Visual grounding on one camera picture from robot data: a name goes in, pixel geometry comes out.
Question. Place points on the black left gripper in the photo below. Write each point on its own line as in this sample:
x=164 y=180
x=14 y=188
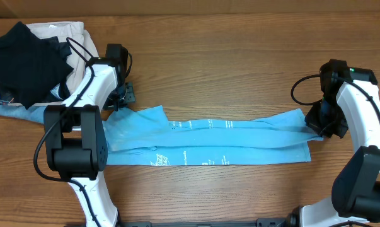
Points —
x=129 y=98

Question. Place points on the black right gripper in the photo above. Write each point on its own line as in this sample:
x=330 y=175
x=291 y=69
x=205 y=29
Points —
x=312 y=122

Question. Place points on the light blue t-shirt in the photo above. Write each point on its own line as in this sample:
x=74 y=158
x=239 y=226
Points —
x=148 y=138

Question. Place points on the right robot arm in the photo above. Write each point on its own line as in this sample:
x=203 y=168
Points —
x=350 y=104

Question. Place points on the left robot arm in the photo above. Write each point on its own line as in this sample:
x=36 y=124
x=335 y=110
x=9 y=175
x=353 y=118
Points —
x=74 y=138

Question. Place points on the beige folded trousers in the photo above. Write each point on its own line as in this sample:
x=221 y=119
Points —
x=74 y=44

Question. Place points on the blue denim jeans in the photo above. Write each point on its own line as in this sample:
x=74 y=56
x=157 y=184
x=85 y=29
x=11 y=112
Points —
x=33 y=114

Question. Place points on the black folded garment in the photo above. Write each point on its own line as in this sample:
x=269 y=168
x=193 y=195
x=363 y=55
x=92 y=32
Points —
x=29 y=67

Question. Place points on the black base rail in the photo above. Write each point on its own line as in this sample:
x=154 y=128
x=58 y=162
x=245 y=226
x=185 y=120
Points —
x=260 y=222

